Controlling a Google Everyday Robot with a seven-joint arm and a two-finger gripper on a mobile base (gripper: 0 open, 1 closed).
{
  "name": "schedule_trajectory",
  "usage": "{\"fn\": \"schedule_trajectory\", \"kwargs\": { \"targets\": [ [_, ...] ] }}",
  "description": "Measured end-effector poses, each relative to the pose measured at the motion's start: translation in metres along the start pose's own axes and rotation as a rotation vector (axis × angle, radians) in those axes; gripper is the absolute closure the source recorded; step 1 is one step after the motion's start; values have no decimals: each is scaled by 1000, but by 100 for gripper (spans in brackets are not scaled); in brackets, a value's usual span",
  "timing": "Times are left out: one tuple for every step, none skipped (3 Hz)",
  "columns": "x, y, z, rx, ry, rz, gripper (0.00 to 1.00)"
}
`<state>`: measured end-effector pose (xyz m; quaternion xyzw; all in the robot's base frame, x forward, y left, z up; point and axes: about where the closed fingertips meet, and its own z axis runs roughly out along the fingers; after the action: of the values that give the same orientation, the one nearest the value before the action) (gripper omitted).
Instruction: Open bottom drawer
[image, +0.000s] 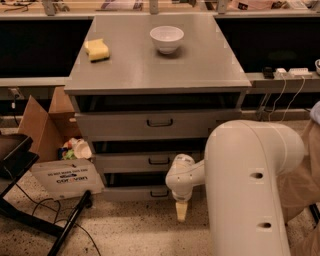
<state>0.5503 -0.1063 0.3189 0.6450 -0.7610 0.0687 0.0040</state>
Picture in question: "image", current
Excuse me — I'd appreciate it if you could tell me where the grey middle drawer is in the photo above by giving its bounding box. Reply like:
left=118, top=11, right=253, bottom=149
left=93, top=151, right=178, bottom=173

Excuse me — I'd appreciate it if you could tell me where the grey drawer cabinet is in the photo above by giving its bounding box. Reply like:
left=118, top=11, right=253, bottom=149
left=65, top=13, right=251, bottom=201

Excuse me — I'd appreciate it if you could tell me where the white charger cable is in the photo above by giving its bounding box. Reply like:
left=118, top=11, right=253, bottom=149
left=267, top=73, right=307, bottom=122

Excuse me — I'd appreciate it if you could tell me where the grey long workbench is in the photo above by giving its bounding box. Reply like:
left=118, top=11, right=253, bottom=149
left=0, top=9, right=320, bottom=101

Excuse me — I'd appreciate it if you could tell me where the black floor cable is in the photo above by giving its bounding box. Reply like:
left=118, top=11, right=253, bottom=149
left=3, top=166, right=102, bottom=256

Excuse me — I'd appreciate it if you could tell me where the grey top drawer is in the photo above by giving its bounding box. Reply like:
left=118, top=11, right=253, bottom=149
left=75, top=109, right=241, bottom=141

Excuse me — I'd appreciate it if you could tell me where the black power adapter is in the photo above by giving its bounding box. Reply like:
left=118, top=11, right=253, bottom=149
left=262, top=67, right=274, bottom=79

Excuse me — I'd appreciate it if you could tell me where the black stand leg right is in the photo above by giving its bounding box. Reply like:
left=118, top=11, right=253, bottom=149
left=309, top=204, right=320, bottom=224

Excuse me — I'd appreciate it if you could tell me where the white ceramic bowl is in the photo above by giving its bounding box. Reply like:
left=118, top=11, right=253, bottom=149
left=150, top=26, right=184, bottom=54

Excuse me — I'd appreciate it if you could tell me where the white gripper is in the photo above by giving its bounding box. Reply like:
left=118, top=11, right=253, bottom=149
left=165, top=154, right=195, bottom=222

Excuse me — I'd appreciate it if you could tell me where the grey drawer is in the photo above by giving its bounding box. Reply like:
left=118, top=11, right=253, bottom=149
left=102, top=185, right=171, bottom=202
left=93, top=151, right=178, bottom=173
left=75, top=109, right=241, bottom=141

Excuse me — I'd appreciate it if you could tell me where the black metal stand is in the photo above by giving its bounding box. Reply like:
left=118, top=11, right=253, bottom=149
left=0, top=133, right=93, bottom=256

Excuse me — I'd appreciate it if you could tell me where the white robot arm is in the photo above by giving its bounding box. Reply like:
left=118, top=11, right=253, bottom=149
left=166, top=120, right=320, bottom=256

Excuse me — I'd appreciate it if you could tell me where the grey bottom drawer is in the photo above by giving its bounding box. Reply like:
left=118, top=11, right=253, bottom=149
left=102, top=185, right=171, bottom=202

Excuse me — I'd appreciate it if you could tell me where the white power strip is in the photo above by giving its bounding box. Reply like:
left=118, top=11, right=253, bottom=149
left=274, top=68, right=312, bottom=79

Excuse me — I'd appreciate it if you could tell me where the brown cardboard box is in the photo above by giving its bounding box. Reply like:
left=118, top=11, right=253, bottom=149
left=18, top=87, right=104, bottom=200

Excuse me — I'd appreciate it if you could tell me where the white crumpled trash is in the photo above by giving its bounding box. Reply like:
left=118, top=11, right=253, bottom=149
left=58, top=138, right=92, bottom=160

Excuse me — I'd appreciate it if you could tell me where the yellow sponge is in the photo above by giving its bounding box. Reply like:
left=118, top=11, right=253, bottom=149
left=84, top=39, right=110, bottom=62

